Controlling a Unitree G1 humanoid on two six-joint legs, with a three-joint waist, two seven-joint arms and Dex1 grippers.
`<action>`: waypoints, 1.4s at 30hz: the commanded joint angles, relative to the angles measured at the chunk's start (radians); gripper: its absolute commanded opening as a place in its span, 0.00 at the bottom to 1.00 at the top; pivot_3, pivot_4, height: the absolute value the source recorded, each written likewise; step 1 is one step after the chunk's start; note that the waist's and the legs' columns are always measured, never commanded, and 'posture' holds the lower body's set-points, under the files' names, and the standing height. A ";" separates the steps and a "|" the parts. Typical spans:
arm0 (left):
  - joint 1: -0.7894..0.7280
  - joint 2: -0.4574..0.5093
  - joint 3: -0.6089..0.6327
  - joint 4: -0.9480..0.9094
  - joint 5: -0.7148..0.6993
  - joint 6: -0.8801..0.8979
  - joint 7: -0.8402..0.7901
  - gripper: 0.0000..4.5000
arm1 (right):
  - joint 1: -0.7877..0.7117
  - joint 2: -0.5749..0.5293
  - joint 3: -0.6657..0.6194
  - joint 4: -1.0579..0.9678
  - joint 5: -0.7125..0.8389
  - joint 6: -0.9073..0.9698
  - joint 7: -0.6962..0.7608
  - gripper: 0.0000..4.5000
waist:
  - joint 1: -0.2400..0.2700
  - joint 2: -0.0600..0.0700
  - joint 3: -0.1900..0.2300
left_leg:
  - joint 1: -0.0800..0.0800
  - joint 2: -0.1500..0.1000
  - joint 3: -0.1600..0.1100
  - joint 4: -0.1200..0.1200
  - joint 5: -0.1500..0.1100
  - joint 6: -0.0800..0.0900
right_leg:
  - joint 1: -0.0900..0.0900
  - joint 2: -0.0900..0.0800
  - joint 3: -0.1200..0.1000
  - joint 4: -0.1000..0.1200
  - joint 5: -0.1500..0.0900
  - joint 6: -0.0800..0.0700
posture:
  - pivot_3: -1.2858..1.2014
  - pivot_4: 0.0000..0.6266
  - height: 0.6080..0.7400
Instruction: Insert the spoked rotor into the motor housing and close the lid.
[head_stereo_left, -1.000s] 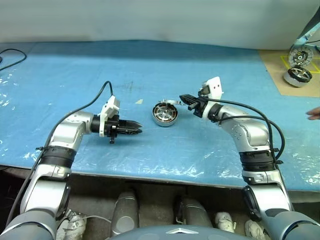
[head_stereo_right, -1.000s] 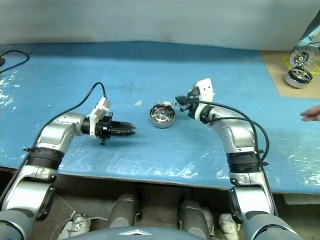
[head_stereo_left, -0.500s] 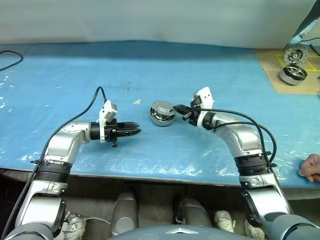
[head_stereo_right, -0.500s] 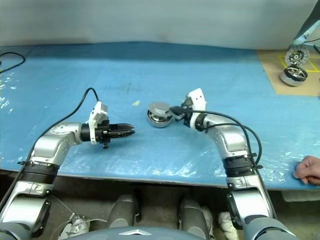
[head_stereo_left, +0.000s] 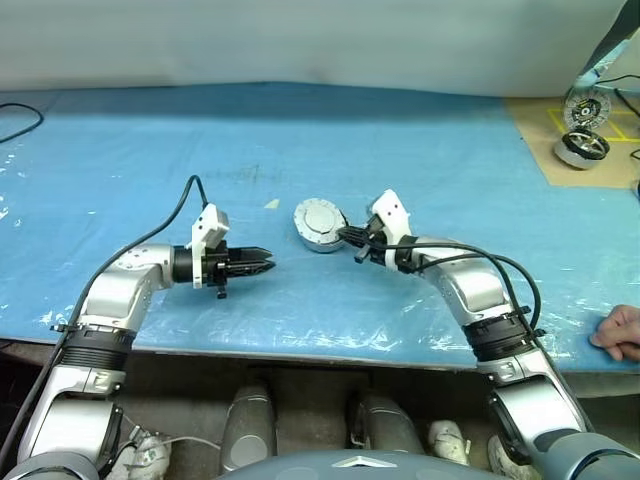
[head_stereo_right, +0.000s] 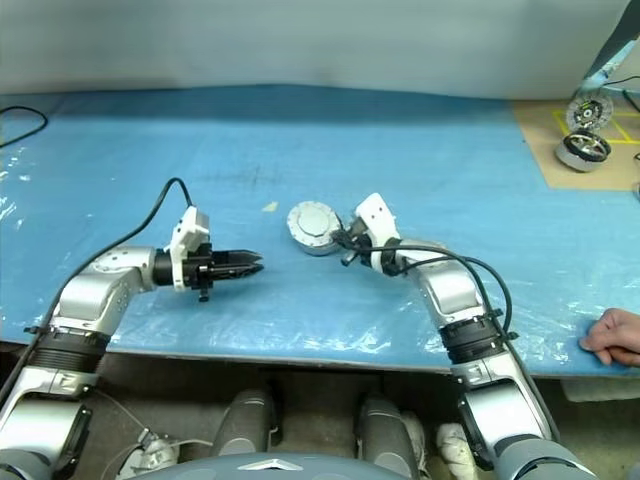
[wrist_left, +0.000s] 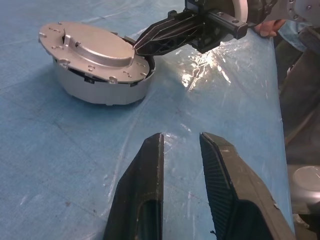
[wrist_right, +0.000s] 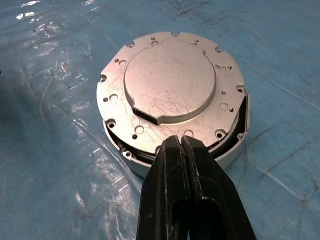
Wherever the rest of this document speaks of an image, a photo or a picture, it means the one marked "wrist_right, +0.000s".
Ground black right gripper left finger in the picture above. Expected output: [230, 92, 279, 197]
[135, 134, 189, 240]

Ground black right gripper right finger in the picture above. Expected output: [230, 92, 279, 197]
[181, 134, 258, 240]

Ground silver motor housing copper windings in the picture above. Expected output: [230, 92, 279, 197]
[102, 93, 251, 179]

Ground blue plastic table sheet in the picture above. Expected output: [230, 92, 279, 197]
[0, 0, 320, 240]

